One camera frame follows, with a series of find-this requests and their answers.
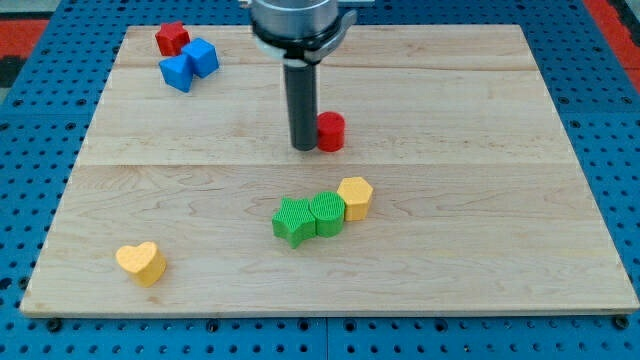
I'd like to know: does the green cylinder block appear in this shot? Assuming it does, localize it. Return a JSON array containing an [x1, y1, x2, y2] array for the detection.
[[310, 191, 345, 237]]

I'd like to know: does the light wooden board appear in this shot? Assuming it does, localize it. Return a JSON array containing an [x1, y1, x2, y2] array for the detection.
[[21, 25, 639, 318]]

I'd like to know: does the green star block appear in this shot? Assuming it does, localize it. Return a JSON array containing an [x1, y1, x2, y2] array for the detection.
[[272, 197, 317, 249]]

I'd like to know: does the red cylinder block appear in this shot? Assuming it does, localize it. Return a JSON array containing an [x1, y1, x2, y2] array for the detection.
[[317, 112, 346, 152]]

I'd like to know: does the yellow heart block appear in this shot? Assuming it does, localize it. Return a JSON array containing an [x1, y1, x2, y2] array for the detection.
[[115, 241, 167, 288]]

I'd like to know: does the yellow hexagon block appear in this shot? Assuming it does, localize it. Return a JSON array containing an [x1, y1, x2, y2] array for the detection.
[[337, 177, 373, 221]]

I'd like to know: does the red star block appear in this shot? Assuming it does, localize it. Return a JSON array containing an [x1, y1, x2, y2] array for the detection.
[[155, 21, 191, 56]]

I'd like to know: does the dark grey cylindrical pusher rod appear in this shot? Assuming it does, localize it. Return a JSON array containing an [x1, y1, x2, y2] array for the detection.
[[283, 65, 318, 151]]

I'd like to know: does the blue cube block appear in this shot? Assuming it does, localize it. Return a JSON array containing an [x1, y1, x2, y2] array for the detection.
[[182, 38, 219, 78]]

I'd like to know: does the blue triangle block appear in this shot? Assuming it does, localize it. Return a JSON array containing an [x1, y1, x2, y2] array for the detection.
[[159, 54, 194, 93]]

